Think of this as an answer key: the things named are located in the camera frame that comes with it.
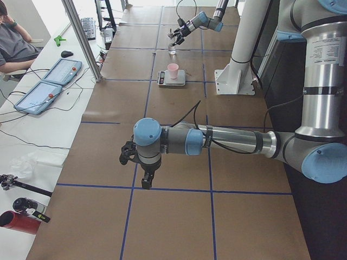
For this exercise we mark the crumpled white paper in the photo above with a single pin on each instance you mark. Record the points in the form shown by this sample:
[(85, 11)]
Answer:
[(24, 166)]

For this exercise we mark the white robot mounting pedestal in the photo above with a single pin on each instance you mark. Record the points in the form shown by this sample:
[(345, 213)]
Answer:
[(236, 78)]

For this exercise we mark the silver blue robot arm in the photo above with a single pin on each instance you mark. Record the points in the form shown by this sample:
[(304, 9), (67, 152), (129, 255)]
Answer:
[(200, 20), (315, 148)]

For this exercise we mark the clear glass sauce bottle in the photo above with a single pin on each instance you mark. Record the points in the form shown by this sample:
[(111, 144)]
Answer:
[(172, 42)]

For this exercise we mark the pink paper cup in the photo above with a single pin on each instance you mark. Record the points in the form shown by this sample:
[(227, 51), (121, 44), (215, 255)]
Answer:
[(173, 70)]

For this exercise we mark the black keyboard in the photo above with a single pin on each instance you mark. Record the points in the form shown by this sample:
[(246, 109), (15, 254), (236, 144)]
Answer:
[(88, 26)]

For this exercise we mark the aluminium frame post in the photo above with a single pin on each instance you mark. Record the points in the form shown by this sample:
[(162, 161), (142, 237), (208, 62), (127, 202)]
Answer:
[(82, 39)]

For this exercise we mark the lower blue teach pendant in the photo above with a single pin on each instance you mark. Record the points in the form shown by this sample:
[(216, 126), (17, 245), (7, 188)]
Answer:
[(38, 98)]

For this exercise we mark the silver digital kitchen scale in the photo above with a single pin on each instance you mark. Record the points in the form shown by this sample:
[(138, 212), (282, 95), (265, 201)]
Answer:
[(164, 79)]

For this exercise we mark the red cylinder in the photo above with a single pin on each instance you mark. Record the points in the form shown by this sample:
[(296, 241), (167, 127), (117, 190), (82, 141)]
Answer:
[(15, 221)]

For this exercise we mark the upper blue teach pendant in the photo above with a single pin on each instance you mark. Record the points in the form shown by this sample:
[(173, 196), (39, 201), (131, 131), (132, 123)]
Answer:
[(63, 71)]

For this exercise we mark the blue teach pendant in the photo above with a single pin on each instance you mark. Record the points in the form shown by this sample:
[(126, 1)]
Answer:
[(38, 98), (63, 71)]

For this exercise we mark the green plastic tool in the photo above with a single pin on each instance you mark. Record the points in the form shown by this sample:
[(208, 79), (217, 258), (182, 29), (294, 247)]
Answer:
[(58, 40)]

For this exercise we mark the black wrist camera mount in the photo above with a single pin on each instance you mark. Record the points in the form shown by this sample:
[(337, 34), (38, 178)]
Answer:
[(129, 152)]

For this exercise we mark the black tripod leg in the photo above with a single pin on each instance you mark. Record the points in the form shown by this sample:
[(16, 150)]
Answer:
[(9, 180)]

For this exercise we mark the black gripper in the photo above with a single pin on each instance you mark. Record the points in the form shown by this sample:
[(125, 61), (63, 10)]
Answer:
[(149, 168), (183, 30)]

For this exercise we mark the black computer mouse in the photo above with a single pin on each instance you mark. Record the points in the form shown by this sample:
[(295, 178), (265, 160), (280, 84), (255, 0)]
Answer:
[(65, 54)]

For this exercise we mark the seated person grey shirt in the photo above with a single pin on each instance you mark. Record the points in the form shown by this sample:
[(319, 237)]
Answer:
[(17, 51)]

